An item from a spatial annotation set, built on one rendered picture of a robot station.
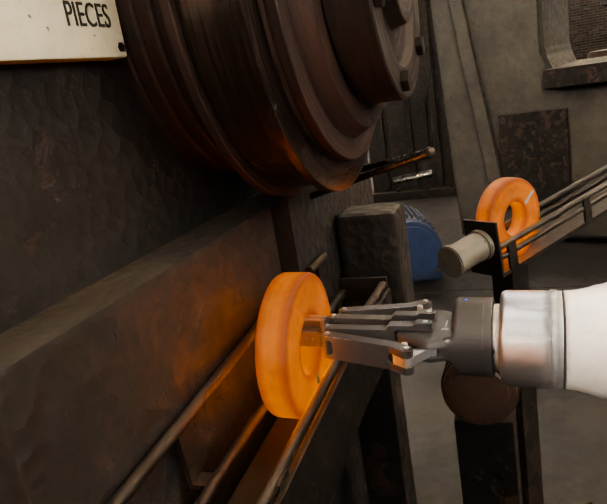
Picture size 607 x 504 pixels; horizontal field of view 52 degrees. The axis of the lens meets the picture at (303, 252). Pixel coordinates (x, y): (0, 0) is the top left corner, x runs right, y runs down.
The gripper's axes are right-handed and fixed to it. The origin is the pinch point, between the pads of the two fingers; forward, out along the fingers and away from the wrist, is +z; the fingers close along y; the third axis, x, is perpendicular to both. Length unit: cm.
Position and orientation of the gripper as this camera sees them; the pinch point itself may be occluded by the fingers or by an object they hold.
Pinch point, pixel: (295, 330)
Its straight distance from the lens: 66.7
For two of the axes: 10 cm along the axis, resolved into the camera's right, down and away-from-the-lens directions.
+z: -9.4, 0.1, 3.5
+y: 3.3, -3.0, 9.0
